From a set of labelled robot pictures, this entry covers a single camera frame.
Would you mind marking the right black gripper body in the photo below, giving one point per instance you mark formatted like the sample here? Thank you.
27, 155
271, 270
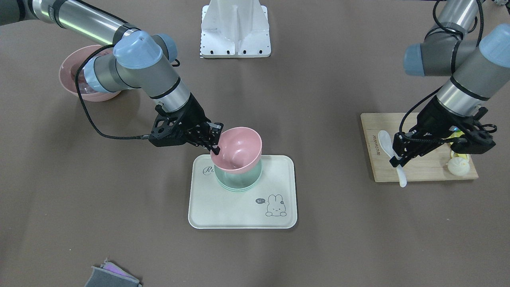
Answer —
194, 113

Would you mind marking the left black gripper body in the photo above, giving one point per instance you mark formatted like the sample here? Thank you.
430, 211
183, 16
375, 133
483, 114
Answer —
433, 116

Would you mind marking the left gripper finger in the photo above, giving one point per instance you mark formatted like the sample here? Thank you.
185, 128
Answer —
400, 158

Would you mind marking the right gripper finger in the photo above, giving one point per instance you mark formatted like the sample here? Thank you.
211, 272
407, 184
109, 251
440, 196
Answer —
212, 145

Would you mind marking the white ceramic spoon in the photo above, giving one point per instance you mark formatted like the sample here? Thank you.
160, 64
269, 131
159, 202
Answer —
387, 147

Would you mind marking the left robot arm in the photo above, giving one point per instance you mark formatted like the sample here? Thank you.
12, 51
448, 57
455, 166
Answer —
477, 70

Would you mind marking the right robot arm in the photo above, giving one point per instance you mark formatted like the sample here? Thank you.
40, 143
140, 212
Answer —
129, 58

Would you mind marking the mint green bowl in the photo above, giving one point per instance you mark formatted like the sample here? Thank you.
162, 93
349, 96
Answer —
239, 182

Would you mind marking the pink bowl with ice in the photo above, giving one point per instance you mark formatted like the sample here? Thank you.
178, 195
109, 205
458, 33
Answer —
68, 71

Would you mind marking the wooden cutting board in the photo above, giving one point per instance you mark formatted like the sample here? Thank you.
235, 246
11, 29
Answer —
431, 167

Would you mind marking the cream rabbit tray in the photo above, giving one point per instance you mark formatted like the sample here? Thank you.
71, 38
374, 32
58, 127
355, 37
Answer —
271, 203

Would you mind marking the grey purple folded cloth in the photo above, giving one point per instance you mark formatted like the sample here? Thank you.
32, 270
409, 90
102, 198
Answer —
108, 274

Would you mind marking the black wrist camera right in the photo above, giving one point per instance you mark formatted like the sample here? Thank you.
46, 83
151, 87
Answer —
166, 130

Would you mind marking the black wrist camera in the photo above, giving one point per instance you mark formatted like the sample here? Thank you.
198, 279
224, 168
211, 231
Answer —
166, 130
477, 138

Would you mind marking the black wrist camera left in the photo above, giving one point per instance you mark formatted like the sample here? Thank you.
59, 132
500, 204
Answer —
477, 138

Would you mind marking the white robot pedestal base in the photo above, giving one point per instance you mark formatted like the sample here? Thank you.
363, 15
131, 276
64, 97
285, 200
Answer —
235, 29

